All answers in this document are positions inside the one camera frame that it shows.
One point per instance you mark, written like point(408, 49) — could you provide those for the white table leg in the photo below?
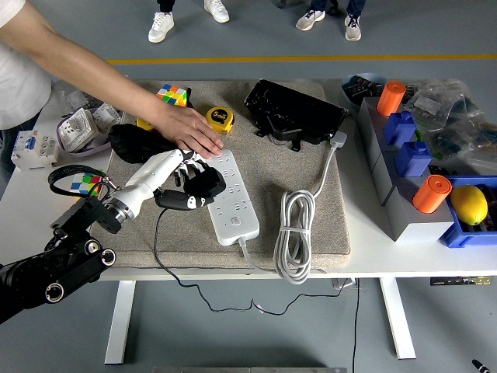
point(120, 322)
point(398, 322)

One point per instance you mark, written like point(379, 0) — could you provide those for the blue storage bin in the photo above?
point(458, 235)

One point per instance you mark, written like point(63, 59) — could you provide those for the yellow tape measure clear window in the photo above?
point(143, 124)

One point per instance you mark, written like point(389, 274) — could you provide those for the blue plastic block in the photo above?
point(413, 159)
point(400, 130)

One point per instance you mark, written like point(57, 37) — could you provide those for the orange cylinder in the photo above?
point(429, 196)
point(390, 99)

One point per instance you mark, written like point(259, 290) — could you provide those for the colourful puzzle cube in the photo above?
point(83, 182)
point(172, 95)

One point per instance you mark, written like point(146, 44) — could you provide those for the clear bag with white connector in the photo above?
point(427, 103)

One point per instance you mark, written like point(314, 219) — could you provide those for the black circuit board pile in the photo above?
point(363, 88)

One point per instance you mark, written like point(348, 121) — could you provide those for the clear bag of dark parts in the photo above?
point(466, 147)

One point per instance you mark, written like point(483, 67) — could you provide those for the yellow tape measure black label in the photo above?
point(221, 118)

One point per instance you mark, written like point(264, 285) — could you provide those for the grey box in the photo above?
point(369, 124)
point(382, 175)
point(411, 229)

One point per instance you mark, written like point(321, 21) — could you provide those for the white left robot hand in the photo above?
point(155, 171)

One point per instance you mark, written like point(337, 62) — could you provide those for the large white socket module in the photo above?
point(77, 130)

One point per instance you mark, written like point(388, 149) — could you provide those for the yellow lemon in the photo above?
point(470, 206)

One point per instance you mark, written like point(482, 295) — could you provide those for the person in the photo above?
point(19, 77)

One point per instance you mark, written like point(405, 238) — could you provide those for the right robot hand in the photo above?
point(480, 367)

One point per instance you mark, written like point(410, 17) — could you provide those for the white circuit breaker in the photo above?
point(33, 153)

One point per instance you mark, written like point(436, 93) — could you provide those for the light blue bowl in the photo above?
point(351, 102)

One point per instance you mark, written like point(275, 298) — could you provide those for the small white socket module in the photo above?
point(106, 116)

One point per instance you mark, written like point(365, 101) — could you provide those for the black table control panel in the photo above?
point(458, 281)

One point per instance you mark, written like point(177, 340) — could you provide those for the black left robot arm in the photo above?
point(77, 217)

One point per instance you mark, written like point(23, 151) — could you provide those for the person's leg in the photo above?
point(160, 27)
point(216, 9)
point(309, 20)
point(352, 29)

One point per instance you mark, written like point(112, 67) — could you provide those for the grey-brown mat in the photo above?
point(272, 175)

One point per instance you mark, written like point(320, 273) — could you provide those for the white power strip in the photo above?
point(237, 217)

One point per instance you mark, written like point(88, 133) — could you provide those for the small black bracket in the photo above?
point(285, 135)

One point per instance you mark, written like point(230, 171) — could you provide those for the person's left hand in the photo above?
point(186, 128)

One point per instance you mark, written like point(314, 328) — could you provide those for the black folded umbrella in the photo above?
point(132, 145)

